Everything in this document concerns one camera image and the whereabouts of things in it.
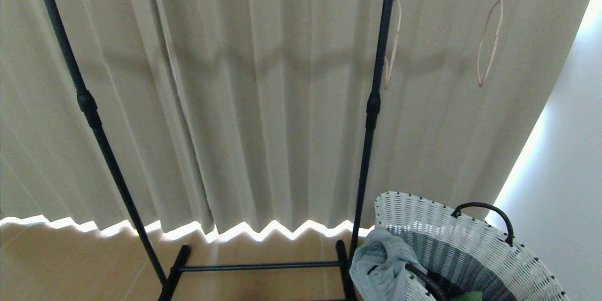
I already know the pink clothes hanger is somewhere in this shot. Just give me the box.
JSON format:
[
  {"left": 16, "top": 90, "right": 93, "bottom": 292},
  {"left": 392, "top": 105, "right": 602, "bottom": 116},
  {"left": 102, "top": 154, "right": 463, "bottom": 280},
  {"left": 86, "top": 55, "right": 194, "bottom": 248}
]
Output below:
[
  {"left": 384, "top": 0, "right": 403, "bottom": 89},
  {"left": 476, "top": 0, "right": 513, "bottom": 88}
]

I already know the green printed shirt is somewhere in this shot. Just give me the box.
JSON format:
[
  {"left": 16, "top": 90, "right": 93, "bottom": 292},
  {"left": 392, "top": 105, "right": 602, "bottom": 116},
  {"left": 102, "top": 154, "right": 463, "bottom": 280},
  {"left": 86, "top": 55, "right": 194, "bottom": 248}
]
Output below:
[{"left": 447, "top": 291, "right": 484, "bottom": 301}]

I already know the black clothes rack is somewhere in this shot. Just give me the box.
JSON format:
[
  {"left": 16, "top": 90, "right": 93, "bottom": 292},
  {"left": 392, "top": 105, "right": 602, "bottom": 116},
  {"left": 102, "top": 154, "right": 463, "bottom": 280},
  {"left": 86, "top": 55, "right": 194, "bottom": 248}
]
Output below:
[{"left": 0, "top": 0, "right": 545, "bottom": 301}]

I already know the white laundry basket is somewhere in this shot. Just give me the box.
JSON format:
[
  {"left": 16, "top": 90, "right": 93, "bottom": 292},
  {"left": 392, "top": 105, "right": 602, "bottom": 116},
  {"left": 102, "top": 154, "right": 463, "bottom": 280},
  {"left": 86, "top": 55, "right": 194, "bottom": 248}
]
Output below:
[{"left": 374, "top": 191, "right": 570, "bottom": 301}]

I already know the pale grey garment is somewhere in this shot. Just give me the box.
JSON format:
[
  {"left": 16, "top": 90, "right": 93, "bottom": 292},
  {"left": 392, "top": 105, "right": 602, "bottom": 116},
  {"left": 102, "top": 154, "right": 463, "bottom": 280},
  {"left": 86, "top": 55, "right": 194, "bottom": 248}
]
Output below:
[{"left": 349, "top": 227, "right": 428, "bottom": 301}]

